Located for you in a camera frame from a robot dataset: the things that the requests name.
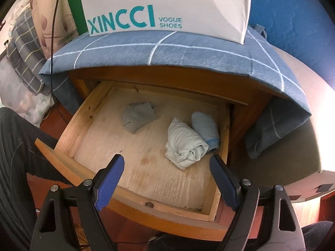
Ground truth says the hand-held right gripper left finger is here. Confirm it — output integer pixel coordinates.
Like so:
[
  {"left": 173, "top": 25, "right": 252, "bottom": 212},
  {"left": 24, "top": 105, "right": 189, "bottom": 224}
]
[{"left": 33, "top": 154, "right": 125, "bottom": 251}]

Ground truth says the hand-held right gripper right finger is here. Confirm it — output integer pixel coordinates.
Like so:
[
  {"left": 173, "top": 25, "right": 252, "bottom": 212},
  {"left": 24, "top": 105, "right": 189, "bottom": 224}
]
[{"left": 209, "top": 154, "right": 305, "bottom": 251}]

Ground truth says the wooden drawer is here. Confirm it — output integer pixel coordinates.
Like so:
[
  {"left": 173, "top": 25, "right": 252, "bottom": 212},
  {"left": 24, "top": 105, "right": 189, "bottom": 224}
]
[{"left": 35, "top": 80, "right": 231, "bottom": 223}]

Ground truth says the white underwear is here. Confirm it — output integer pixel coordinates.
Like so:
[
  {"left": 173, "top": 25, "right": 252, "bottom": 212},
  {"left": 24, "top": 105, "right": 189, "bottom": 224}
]
[{"left": 164, "top": 118, "right": 210, "bottom": 170}]

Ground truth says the light blue fluffy sock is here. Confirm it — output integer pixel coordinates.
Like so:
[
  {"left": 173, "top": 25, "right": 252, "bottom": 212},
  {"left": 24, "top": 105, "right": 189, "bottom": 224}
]
[{"left": 191, "top": 111, "right": 220, "bottom": 154}]

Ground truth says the grey underwear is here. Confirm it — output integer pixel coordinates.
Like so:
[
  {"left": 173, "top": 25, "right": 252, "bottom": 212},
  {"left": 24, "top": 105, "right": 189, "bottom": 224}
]
[{"left": 121, "top": 101, "right": 159, "bottom": 134}]

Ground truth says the white cardboard shoe box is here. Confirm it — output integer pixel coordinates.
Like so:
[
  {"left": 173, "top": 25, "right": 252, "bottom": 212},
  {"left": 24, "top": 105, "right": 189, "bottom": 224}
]
[{"left": 80, "top": 0, "right": 252, "bottom": 45}]

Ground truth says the person's left leg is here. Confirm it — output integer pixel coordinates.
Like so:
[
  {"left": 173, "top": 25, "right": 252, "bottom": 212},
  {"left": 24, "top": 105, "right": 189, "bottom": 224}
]
[{"left": 0, "top": 107, "right": 79, "bottom": 251}]

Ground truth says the person's leg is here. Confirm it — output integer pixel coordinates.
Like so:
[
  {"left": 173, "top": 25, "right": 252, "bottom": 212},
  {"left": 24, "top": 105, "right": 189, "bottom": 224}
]
[
  {"left": 301, "top": 221, "right": 335, "bottom": 251},
  {"left": 0, "top": 107, "right": 79, "bottom": 251}
]

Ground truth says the person's right leg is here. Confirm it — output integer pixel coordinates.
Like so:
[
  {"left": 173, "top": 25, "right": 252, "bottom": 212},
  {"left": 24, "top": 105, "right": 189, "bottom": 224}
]
[{"left": 301, "top": 221, "right": 335, "bottom": 251}]

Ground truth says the pale patterned bedsheet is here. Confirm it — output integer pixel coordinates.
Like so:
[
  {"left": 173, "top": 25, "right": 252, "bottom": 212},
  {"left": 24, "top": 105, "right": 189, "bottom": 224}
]
[{"left": 0, "top": 18, "right": 57, "bottom": 128}]

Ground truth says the blue checked cushion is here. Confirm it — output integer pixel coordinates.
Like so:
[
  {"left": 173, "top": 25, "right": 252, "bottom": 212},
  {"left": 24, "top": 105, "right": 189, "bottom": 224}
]
[{"left": 39, "top": 23, "right": 313, "bottom": 160}]

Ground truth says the floral printed blanket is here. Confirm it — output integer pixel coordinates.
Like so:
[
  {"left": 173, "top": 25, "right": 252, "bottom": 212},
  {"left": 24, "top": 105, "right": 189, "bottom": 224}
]
[{"left": 26, "top": 0, "right": 80, "bottom": 59}]

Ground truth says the green foam mat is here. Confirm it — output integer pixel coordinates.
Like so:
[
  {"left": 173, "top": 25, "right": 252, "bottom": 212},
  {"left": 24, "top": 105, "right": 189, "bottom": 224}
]
[{"left": 63, "top": 0, "right": 88, "bottom": 36}]

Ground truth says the black cable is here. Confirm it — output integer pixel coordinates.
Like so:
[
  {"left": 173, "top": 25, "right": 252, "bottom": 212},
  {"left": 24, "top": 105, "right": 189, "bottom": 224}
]
[{"left": 50, "top": 0, "right": 68, "bottom": 122}]

